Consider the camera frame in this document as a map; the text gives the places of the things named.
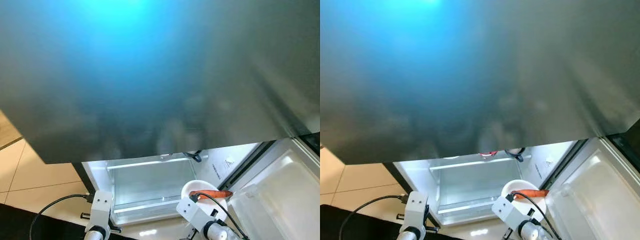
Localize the grey refrigerator door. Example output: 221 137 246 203
545 131 640 240
227 132 321 240

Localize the grey refrigerator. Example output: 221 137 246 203
0 0 321 227
320 0 640 227

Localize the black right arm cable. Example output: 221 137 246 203
192 192 248 240
510 191 562 240

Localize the white shallow plate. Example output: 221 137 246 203
181 180 229 222
501 179 547 221

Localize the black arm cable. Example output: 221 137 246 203
339 194 408 240
510 191 562 240
192 192 248 240
29 193 96 240

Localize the orange carrot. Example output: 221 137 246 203
197 189 234 201
512 189 550 201

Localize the clear fridge door bin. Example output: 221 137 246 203
227 150 321 240
546 150 640 240

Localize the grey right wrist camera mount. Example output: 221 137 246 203
491 196 532 232
176 196 217 233

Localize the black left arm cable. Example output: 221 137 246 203
339 194 408 240
29 193 96 240

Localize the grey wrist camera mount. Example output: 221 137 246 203
491 196 532 232
90 190 115 230
405 191 430 231
176 196 217 233

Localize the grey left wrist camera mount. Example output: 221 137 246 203
90 190 115 230
405 191 430 231

